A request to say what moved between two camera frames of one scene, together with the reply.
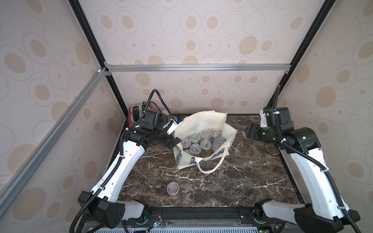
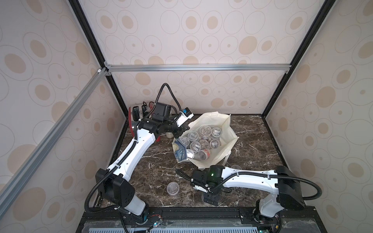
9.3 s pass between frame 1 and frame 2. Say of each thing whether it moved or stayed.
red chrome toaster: stayed
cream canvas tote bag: moved
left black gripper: moved
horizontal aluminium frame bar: stayed
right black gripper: moved
